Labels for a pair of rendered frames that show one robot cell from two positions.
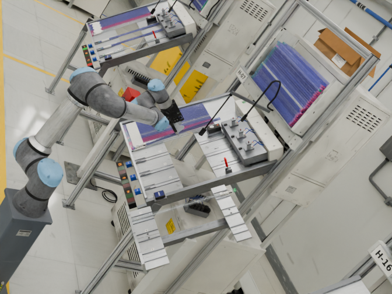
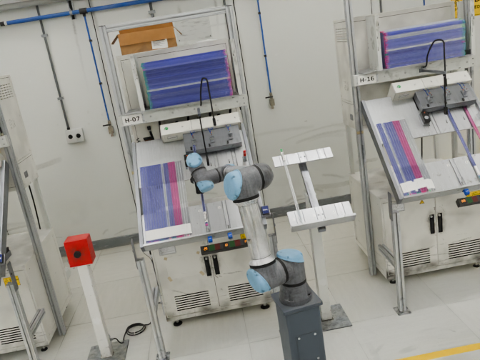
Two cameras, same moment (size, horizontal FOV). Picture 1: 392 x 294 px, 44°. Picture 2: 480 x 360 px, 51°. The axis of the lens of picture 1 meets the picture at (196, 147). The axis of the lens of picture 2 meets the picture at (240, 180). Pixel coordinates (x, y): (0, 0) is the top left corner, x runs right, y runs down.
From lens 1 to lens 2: 231 cm
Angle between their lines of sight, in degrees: 52
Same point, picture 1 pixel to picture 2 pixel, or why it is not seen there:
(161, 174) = (232, 211)
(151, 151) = (196, 218)
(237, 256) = not seen: hidden behind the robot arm
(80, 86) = (253, 183)
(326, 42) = (134, 43)
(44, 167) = (294, 255)
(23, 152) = (272, 274)
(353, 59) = (171, 33)
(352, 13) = not seen: outside the picture
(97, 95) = (268, 172)
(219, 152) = (217, 163)
